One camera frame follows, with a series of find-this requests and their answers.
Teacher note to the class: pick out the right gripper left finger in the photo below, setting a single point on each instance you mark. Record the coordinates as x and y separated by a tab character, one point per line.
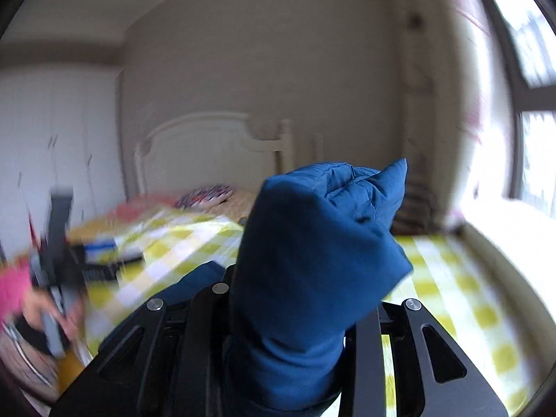
163	360

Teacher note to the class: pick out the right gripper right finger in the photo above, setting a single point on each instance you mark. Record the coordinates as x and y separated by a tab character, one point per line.
432	374

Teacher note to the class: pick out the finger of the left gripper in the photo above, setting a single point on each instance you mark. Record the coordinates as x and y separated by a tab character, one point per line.
98	247

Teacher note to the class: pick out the blue quilted puffer jacket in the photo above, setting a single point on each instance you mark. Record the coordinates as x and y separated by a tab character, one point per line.
316	256

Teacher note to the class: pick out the person left hand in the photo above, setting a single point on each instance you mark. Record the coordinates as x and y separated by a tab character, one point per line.
36	302

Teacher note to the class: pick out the yellow white checkered bed quilt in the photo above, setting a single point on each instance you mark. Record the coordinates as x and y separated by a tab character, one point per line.
446	278

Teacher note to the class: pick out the pink cloth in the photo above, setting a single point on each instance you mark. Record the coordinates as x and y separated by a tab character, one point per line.
14	281

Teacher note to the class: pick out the colourful patterned pillow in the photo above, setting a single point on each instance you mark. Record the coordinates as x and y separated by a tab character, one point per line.
206	197

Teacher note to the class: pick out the white wardrobe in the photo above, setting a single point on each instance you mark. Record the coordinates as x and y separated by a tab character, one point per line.
59	129

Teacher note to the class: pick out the peach checkered pillow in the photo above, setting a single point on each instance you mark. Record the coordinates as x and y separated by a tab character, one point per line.
237	207

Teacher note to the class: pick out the white wooden headboard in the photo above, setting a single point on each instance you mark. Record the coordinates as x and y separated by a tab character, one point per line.
208	148

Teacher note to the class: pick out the silver standing lamp pole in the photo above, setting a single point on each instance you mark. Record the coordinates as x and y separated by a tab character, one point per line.
315	145

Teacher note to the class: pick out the patterned cartoon curtain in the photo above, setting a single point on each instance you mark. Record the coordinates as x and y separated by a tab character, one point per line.
458	133

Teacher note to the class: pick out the window with dark frame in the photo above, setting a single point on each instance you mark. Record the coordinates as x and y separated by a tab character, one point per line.
525	30

